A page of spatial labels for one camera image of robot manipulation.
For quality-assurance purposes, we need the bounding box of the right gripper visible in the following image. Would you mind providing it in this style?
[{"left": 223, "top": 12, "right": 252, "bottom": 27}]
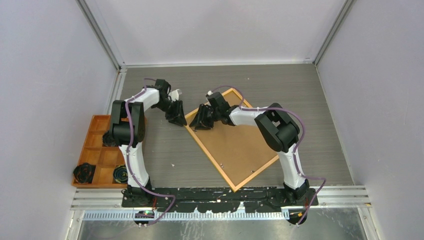
[{"left": 189, "top": 104, "right": 221, "bottom": 131}]

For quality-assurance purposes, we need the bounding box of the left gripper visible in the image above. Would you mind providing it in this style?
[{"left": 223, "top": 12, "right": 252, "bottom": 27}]
[{"left": 154, "top": 99, "right": 187, "bottom": 127}]

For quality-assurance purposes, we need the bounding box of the yellow wooden picture frame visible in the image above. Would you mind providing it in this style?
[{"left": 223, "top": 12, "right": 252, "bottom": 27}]
[{"left": 183, "top": 87, "right": 280, "bottom": 193}]

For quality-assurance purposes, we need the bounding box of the brown backing board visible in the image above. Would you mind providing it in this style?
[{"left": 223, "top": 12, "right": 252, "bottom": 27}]
[{"left": 187, "top": 91, "right": 276, "bottom": 189}]

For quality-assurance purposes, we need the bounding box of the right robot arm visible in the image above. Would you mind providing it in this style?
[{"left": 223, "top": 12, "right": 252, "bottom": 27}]
[{"left": 189, "top": 92, "right": 310, "bottom": 205}]

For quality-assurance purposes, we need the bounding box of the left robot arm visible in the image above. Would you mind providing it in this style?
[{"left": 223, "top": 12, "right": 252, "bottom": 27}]
[{"left": 109, "top": 79, "right": 187, "bottom": 207}]

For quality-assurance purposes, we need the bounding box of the black coil in tray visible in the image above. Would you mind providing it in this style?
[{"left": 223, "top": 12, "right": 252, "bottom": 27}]
[{"left": 102, "top": 131, "right": 117, "bottom": 147}]

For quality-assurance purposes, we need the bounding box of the black yellow coil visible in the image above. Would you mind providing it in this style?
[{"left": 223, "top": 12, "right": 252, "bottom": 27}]
[{"left": 112, "top": 164, "right": 129, "bottom": 184}]

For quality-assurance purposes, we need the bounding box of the orange compartment tray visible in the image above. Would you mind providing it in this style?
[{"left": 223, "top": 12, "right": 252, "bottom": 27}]
[{"left": 71, "top": 115, "right": 127, "bottom": 189}]

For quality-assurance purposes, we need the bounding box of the black coil outside tray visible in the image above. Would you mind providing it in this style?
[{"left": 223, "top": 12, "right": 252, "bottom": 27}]
[{"left": 72, "top": 162, "right": 96, "bottom": 184}]

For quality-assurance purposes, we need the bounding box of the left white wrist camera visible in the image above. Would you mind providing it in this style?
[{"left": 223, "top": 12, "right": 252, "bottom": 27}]
[{"left": 168, "top": 89, "right": 182, "bottom": 102}]

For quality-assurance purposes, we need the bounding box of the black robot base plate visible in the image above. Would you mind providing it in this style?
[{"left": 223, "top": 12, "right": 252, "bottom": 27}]
[{"left": 121, "top": 186, "right": 319, "bottom": 213}]

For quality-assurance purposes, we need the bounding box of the aluminium front rail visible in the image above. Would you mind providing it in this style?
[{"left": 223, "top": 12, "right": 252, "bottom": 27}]
[{"left": 70, "top": 187, "right": 372, "bottom": 222}]

